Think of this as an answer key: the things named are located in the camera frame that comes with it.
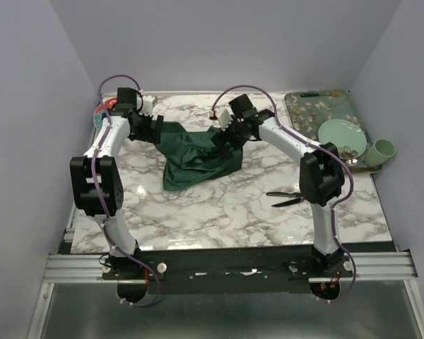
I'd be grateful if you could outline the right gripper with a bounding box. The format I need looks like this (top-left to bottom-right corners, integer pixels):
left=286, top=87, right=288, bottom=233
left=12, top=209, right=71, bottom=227
left=210, top=115, right=247, bottom=160

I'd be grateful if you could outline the aluminium frame rail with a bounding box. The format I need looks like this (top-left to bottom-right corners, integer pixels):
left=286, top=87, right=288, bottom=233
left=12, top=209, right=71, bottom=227
left=43, top=251, right=418, bottom=283

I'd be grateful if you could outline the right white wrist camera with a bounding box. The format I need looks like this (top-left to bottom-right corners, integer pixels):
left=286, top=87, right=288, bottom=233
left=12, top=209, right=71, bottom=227
left=217, top=108, right=233, bottom=131

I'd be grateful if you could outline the red plate with blue flower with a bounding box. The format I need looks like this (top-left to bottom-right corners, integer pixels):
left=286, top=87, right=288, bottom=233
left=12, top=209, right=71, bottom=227
left=93, top=97, right=117, bottom=131

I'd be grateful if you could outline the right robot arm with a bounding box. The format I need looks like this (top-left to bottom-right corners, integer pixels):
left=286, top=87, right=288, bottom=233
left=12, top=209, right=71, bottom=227
left=209, top=94, right=345, bottom=277

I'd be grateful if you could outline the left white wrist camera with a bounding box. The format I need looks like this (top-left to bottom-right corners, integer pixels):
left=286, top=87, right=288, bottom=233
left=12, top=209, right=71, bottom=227
left=140, top=95, right=158, bottom=117

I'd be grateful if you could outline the floral teal serving tray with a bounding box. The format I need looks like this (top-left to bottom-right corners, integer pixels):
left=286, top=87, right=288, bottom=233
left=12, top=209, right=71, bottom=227
left=284, top=89, right=382, bottom=173

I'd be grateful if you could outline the dark green cloth napkin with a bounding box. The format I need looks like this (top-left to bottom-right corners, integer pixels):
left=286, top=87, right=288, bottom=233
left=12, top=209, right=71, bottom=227
left=156, top=121, right=243, bottom=191

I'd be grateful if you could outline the light green cup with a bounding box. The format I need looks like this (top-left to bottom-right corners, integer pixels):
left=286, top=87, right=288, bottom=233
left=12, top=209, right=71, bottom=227
left=364, top=139, right=396, bottom=167

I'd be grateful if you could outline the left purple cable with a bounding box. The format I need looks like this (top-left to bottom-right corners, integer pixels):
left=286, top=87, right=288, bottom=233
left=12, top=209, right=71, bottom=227
left=90, top=73, right=163, bottom=309

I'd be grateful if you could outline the purple cable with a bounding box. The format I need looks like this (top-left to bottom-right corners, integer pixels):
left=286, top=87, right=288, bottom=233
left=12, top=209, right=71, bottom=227
left=211, top=84, right=358, bottom=304
left=90, top=73, right=163, bottom=309

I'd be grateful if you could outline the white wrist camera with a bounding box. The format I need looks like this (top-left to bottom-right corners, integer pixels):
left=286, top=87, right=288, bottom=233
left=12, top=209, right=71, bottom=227
left=140, top=95, right=158, bottom=117
left=217, top=108, right=233, bottom=131

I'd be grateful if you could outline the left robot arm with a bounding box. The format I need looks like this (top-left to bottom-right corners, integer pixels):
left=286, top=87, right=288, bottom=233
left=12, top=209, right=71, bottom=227
left=69, top=88, right=164, bottom=279

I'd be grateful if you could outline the light green plate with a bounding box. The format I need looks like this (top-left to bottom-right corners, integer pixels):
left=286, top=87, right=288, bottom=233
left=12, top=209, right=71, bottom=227
left=318, top=119, right=367, bottom=160

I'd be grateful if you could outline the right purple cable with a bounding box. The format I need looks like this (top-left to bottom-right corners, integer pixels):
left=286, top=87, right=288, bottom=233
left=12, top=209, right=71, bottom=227
left=211, top=84, right=358, bottom=304

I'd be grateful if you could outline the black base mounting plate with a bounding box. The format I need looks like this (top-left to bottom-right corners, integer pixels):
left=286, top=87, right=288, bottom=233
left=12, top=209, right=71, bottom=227
left=102, top=245, right=353, bottom=295

